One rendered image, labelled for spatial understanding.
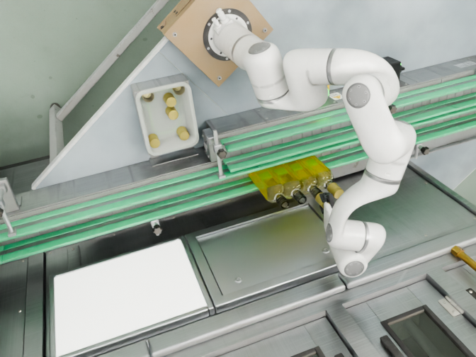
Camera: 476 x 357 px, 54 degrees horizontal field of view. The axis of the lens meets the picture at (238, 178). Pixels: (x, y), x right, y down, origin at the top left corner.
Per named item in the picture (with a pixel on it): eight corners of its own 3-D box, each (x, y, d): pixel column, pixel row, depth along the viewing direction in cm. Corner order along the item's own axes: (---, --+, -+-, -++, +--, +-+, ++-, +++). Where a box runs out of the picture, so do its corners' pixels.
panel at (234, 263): (51, 282, 143) (52, 371, 116) (48, 275, 142) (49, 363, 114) (312, 202, 165) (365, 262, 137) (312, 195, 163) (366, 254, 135)
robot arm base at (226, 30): (194, 23, 133) (212, 40, 121) (228, -4, 133) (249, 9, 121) (222, 64, 143) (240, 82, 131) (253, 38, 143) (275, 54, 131)
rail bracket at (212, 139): (210, 168, 154) (222, 186, 144) (203, 122, 146) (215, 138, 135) (219, 166, 155) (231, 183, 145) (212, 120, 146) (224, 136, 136)
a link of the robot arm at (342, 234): (392, 168, 111) (365, 241, 120) (342, 160, 109) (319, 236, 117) (408, 183, 104) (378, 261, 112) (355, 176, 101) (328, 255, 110)
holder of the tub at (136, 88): (148, 159, 160) (151, 169, 154) (129, 83, 145) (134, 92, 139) (195, 147, 164) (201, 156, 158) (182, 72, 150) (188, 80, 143)
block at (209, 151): (203, 154, 159) (210, 163, 153) (200, 129, 154) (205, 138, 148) (213, 151, 160) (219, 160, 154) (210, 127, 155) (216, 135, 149)
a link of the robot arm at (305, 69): (338, 40, 108) (349, 96, 118) (253, 41, 121) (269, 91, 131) (323, 62, 103) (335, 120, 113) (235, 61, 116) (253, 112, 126)
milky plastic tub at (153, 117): (144, 146, 157) (149, 158, 150) (129, 83, 145) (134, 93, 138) (193, 134, 161) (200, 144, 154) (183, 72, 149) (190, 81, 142)
